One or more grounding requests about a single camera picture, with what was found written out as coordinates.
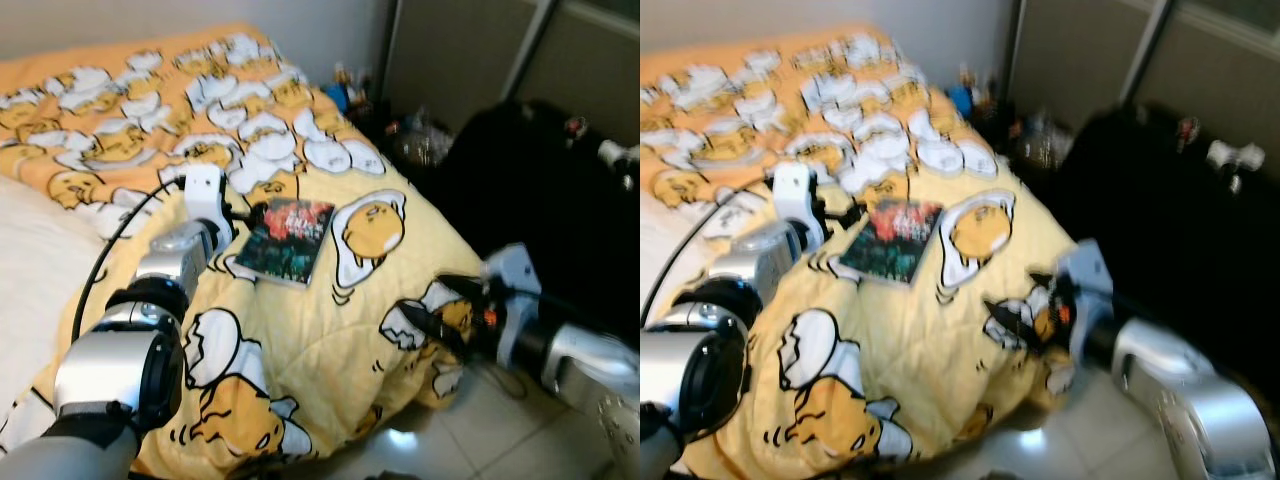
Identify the dark book with red cover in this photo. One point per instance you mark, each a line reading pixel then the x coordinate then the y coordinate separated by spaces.
pixel 285 240
pixel 890 240

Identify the yellow egg cartoon blanket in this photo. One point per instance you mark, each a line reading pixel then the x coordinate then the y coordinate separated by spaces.
pixel 330 350
pixel 930 360

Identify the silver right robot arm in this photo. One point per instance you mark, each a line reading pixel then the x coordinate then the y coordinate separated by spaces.
pixel 590 370
pixel 1190 400

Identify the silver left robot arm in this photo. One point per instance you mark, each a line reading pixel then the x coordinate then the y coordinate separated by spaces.
pixel 690 370
pixel 110 370

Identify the large black bag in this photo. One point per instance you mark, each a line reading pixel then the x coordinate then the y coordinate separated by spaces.
pixel 540 200
pixel 1170 250

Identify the clear crumpled plastic bag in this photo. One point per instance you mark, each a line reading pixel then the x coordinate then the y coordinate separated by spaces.
pixel 1040 145
pixel 425 145

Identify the small blue container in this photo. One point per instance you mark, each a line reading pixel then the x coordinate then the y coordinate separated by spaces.
pixel 340 97
pixel 962 100

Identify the white quilted mattress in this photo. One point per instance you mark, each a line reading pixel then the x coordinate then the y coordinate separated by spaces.
pixel 35 270
pixel 655 235

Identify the small white object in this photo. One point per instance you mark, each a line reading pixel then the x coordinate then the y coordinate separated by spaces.
pixel 1235 155
pixel 615 153

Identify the grey wardrobe sliding doors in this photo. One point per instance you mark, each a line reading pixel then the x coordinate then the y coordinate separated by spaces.
pixel 470 50
pixel 1080 50

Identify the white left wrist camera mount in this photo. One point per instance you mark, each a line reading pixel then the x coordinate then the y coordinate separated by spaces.
pixel 797 195
pixel 205 195

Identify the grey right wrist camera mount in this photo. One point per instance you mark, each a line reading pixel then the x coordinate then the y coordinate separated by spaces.
pixel 520 285
pixel 1085 280

